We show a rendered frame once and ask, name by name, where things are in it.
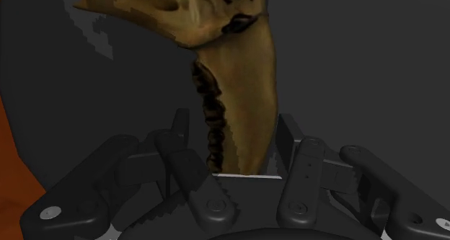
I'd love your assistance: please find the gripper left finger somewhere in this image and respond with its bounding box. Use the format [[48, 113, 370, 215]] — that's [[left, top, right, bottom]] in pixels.
[[19, 107, 240, 240]]

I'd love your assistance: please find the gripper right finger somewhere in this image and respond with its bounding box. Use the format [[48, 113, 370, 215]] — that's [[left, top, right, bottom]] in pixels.
[[274, 113, 450, 240]]

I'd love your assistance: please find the tan figure with dark markings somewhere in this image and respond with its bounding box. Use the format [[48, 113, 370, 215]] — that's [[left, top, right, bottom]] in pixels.
[[73, 0, 279, 176]]

